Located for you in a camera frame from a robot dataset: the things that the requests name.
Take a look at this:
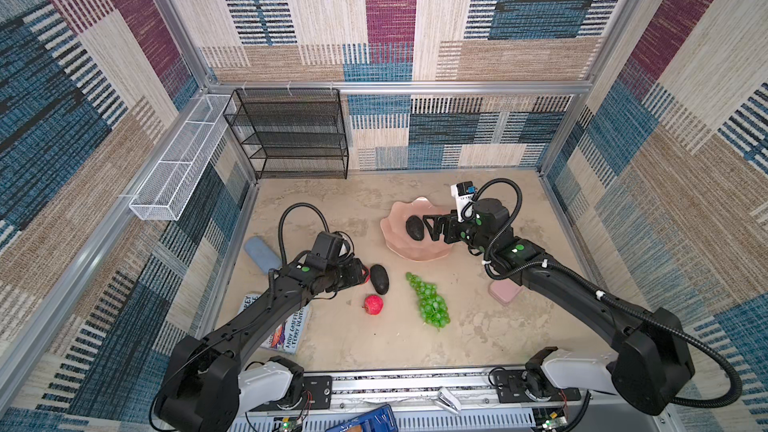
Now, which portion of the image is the blue grey case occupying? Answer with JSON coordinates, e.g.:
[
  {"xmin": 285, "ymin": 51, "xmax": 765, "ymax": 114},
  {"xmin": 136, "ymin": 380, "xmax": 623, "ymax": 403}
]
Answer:
[{"xmin": 244, "ymin": 236, "xmax": 282, "ymax": 274}]

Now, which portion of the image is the white wire mesh basket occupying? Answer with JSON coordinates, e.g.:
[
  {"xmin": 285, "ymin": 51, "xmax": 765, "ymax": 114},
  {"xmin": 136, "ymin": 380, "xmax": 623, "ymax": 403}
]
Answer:
[{"xmin": 129, "ymin": 94, "xmax": 230, "ymax": 221}]

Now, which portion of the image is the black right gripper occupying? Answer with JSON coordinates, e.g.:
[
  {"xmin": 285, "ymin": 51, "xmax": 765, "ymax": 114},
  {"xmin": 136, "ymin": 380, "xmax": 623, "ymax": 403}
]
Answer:
[{"xmin": 422, "ymin": 208, "xmax": 493, "ymax": 255}]

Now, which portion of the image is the black wire shelf rack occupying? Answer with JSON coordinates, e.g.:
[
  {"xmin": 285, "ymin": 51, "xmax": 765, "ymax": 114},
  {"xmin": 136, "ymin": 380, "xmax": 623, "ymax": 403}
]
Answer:
[{"xmin": 223, "ymin": 88, "xmax": 349, "ymax": 179}]

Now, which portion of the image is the green grape bunch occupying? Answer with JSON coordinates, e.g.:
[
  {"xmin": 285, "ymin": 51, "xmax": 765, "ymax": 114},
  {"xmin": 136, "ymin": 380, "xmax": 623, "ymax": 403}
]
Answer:
[{"xmin": 406, "ymin": 272, "xmax": 451, "ymax": 329}]

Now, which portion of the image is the red apple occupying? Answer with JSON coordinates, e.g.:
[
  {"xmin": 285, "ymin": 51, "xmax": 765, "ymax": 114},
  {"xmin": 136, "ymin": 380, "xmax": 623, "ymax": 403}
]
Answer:
[{"xmin": 363, "ymin": 294, "xmax": 384, "ymax": 316}]

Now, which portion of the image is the pink scalloped fruit bowl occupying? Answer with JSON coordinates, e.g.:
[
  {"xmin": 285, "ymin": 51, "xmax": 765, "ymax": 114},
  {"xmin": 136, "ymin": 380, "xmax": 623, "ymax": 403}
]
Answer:
[{"xmin": 380, "ymin": 197, "xmax": 453, "ymax": 262}]

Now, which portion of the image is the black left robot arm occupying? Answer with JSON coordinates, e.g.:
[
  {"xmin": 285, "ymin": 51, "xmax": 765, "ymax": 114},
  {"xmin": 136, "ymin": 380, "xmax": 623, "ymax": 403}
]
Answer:
[{"xmin": 148, "ymin": 225, "xmax": 366, "ymax": 431}]

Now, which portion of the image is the pink rectangular case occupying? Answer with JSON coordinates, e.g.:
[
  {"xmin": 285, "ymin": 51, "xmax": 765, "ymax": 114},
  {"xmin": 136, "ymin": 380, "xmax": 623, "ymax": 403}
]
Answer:
[{"xmin": 488, "ymin": 280, "xmax": 523, "ymax": 306}]

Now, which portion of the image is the dark avocado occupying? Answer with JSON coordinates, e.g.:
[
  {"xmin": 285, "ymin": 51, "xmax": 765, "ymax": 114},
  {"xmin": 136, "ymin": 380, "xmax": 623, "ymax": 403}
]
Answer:
[
  {"xmin": 405, "ymin": 215, "xmax": 425, "ymax": 242},
  {"xmin": 370, "ymin": 264, "xmax": 390, "ymax": 295}
]

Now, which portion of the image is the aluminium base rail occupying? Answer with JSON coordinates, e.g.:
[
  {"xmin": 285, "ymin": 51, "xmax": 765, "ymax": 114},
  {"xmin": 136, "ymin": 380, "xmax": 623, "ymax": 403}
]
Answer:
[{"xmin": 231, "ymin": 366, "xmax": 683, "ymax": 431}]

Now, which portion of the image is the blue circuit board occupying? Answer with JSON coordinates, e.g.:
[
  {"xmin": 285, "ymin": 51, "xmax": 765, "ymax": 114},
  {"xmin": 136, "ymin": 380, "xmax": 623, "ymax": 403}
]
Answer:
[{"xmin": 327, "ymin": 405, "xmax": 399, "ymax": 432}]

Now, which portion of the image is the white clip on rail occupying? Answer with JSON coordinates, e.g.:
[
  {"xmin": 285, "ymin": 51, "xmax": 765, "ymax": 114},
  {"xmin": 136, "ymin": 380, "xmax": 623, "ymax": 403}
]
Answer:
[{"xmin": 433, "ymin": 387, "xmax": 462, "ymax": 415}]

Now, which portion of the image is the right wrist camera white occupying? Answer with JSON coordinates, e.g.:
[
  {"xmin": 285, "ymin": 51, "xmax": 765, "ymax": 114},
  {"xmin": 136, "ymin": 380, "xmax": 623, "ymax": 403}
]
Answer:
[{"xmin": 450, "ymin": 181, "xmax": 476, "ymax": 222}]

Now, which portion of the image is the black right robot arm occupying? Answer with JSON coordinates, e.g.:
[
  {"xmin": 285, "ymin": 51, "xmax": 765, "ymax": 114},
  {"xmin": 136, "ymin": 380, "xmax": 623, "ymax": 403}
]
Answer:
[{"xmin": 422, "ymin": 178, "xmax": 743, "ymax": 416}]

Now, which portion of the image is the colourful paperback book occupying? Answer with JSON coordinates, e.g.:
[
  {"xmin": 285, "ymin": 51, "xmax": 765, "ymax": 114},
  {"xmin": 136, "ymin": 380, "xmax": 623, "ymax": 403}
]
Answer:
[{"xmin": 260, "ymin": 305, "xmax": 311, "ymax": 355}]

